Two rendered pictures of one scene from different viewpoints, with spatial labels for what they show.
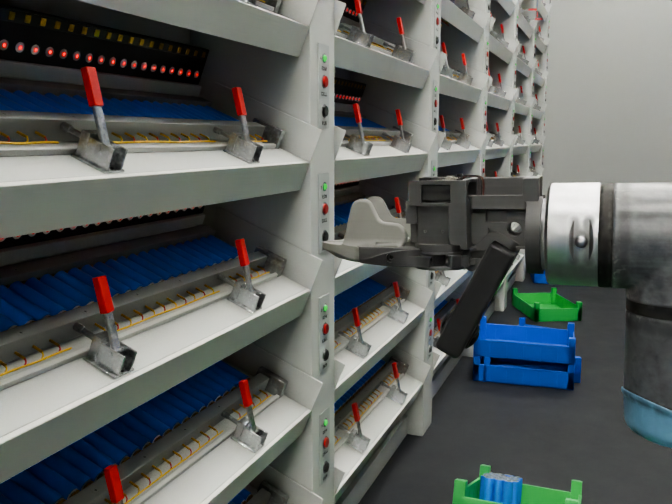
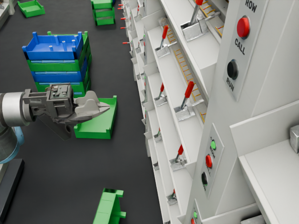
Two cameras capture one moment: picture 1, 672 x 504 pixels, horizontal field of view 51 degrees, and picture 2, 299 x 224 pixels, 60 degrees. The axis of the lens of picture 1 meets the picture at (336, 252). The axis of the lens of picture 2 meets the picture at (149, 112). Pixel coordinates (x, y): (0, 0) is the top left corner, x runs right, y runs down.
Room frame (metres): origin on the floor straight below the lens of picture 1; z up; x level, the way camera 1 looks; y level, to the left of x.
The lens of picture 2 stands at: (1.22, -0.16, 1.12)
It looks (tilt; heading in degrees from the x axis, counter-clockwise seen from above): 43 degrees down; 150
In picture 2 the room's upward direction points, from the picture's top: straight up
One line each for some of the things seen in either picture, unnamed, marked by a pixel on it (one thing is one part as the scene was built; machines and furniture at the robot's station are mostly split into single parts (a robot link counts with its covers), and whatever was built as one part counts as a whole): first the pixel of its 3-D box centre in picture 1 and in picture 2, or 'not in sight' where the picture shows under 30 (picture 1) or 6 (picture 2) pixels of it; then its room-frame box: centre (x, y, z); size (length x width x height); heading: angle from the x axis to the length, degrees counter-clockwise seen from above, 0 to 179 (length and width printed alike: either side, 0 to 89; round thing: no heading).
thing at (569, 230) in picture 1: (569, 234); (19, 108); (0.60, -0.20, 0.67); 0.10 x 0.05 x 0.09; 158
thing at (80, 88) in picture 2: not in sight; (63, 78); (-0.30, 0.05, 0.12); 0.30 x 0.20 x 0.08; 61
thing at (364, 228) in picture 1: (361, 229); (92, 99); (0.66, -0.02, 0.66); 0.09 x 0.03 x 0.06; 68
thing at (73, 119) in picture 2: not in sight; (75, 115); (0.68, -0.08, 0.64); 0.09 x 0.05 x 0.02; 68
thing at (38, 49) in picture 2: not in sight; (54, 45); (-0.30, 0.05, 0.36); 0.30 x 0.20 x 0.08; 61
